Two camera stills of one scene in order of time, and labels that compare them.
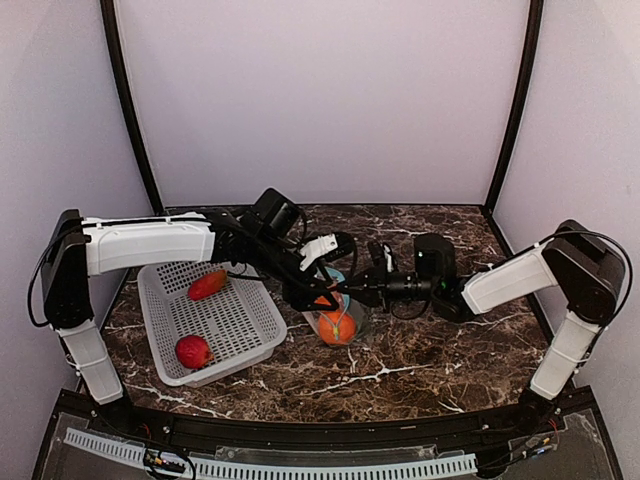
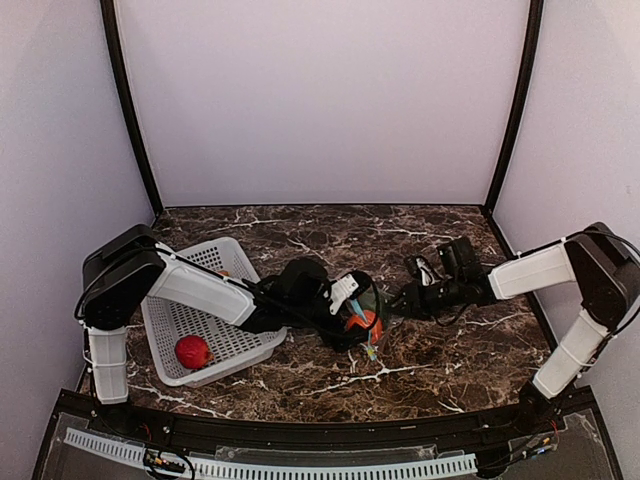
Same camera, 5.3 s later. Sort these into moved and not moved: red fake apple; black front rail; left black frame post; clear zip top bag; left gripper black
Moved: clear zip top bag; left gripper black
Not moved: red fake apple; black front rail; left black frame post
